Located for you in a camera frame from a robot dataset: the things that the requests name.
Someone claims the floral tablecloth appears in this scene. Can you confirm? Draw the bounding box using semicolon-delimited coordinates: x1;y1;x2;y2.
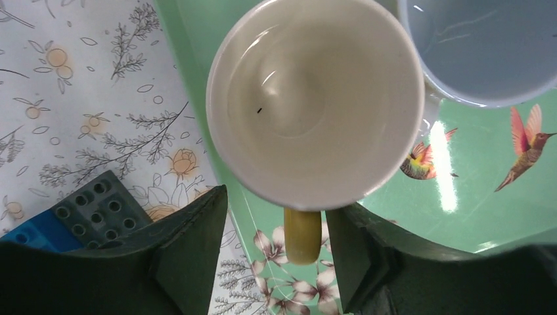
1;1;268;314

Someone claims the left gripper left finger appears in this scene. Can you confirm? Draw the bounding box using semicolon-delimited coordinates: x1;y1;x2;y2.
1;185;228;314

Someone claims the blue block on stand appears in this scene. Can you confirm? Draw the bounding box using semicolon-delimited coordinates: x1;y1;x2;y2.
1;211;83;253

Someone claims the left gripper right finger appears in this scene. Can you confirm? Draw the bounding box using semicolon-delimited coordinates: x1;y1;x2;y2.
326;203;556;314

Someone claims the dark base plate with blocks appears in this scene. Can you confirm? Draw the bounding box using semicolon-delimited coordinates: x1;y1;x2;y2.
50;171;153;249

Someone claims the yellow mug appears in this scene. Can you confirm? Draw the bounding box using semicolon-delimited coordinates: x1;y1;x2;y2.
206;1;425;264

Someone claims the light blue mug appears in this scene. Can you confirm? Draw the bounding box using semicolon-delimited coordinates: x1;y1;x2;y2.
397;0;556;108

